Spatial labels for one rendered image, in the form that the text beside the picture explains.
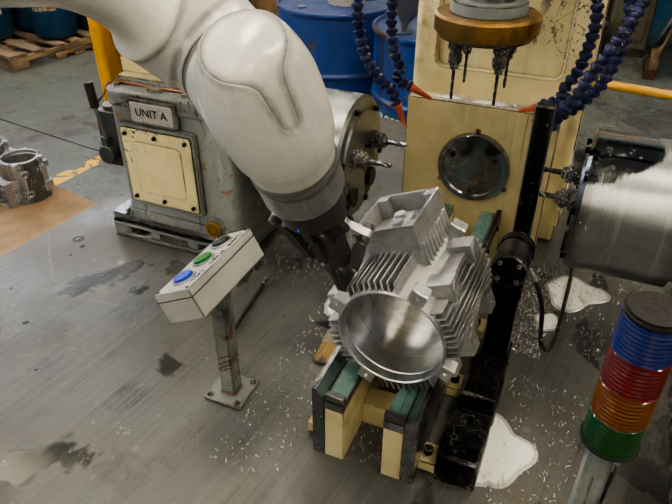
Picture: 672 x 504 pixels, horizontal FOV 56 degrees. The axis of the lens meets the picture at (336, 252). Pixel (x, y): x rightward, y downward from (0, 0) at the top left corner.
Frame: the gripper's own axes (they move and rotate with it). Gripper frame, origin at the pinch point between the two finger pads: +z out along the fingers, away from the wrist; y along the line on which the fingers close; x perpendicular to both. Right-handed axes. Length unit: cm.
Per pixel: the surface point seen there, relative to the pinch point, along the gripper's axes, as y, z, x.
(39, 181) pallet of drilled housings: 200, 135, -61
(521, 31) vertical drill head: -13, 3, -49
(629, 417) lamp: -36.5, -5.1, 9.9
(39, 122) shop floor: 301, 203, -131
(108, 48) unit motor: 71, 12, -41
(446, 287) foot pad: -13.6, 2.1, -2.3
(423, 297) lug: -11.5, 0.3, 0.6
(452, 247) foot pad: -11.9, 7.5, -10.8
